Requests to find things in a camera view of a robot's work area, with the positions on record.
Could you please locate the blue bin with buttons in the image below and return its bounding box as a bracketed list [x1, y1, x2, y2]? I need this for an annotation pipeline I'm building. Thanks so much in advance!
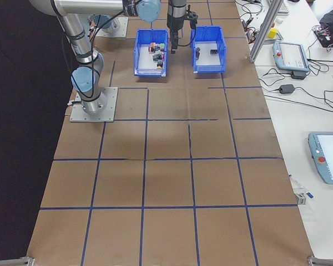
[133, 28, 170, 78]

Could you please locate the blue bin with capacitors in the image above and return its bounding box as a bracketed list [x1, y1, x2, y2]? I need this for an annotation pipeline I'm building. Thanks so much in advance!
[190, 26, 228, 74]

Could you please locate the white foam bin liner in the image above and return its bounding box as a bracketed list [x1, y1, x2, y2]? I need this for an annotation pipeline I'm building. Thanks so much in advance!
[138, 41, 166, 70]
[195, 40, 222, 67]

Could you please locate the grey teach pendant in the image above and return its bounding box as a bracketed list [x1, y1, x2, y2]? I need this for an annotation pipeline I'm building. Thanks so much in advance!
[307, 132, 333, 185]
[271, 40, 311, 73]

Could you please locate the black power adapter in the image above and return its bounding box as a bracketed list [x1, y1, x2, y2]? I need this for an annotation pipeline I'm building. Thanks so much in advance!
[278, 84, 296, 94]
[290, 70, 308, 81]

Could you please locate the aluminium profile bar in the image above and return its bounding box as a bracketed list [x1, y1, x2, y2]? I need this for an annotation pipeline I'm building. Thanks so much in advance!
[306, 254, 333, 266]
[0, 256, 36, 266]

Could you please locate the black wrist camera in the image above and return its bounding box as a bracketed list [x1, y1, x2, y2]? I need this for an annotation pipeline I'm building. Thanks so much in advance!
[187, 11, 198, 30]

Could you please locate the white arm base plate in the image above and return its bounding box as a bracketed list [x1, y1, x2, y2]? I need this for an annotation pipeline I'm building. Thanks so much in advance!
[95, 17, 128, 38]
[69, 86, 119, 122]

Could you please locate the aluminium profile post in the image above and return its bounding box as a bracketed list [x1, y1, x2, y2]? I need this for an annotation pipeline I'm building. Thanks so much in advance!
[248, 0, 286, 63]

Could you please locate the black adapter cable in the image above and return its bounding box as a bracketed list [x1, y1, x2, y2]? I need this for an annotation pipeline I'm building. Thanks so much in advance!
[294, 87, 333, 113]
[259, 68, 288, 92]

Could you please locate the black pendant cable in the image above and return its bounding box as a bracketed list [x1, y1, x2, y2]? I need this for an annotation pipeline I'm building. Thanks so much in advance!
[306, 57, 333, 78]

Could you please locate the electronics board with wires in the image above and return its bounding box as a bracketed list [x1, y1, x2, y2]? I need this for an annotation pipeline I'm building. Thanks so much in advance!
[312, 24, 333, 53]

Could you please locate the black frame cover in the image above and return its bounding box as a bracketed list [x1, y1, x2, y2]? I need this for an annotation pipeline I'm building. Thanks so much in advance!
[0, 0, 76, 263]

